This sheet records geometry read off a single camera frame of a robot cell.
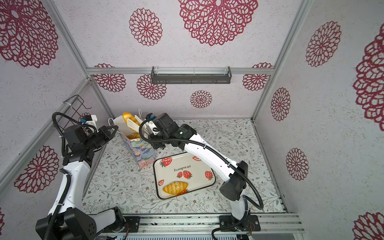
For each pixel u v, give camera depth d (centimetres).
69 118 61
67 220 38
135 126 70
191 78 88
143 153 84
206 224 75
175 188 81
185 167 94
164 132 52
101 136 65
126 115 73
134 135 90
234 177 44
